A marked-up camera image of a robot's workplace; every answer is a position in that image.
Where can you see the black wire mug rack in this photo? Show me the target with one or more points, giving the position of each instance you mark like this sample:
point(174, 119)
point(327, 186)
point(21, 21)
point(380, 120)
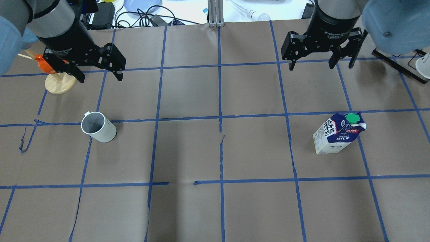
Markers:
point(405, 64)

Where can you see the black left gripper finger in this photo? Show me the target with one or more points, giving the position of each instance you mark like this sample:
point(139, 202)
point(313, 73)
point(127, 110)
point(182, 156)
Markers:
point(60, 66)
point(113, 60)

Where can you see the wooden mug tree stand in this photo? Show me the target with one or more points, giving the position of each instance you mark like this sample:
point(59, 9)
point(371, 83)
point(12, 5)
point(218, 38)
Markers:
point(58, 83)

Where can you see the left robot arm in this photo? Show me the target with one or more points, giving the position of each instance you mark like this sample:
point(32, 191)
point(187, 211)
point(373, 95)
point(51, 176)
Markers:
point(57, 24)

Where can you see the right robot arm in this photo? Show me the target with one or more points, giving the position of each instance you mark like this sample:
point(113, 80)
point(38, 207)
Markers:
point(395, 26)

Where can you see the blue plate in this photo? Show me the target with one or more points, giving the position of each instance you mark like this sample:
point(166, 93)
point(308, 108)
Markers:
point(132, 6)

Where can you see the aluminium frame post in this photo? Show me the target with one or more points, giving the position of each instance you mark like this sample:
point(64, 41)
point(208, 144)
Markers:
point(216, 13)

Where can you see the white light bulb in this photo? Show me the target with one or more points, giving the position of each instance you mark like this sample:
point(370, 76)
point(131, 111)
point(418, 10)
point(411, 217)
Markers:
point(256, 15)

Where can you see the black power adapter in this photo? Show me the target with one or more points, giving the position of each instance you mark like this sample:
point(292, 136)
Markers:
point(102, 19)

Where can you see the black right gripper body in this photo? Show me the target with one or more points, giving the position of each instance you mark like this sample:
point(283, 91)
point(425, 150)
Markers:
point(331, 24)

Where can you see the white ceramic mug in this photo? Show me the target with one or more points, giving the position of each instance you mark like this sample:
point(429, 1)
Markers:
point(97, 126)

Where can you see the blue white milk carton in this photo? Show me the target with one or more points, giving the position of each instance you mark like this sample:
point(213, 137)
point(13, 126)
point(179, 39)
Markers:
point(338, 132)

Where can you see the orange mug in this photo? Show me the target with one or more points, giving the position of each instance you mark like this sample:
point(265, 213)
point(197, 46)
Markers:
point(44, 65)

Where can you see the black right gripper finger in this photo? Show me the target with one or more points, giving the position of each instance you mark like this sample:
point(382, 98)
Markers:
point(295, 46)
point(355, 41)

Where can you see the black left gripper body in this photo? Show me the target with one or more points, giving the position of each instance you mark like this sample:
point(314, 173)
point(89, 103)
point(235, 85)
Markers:
point(70, 37)

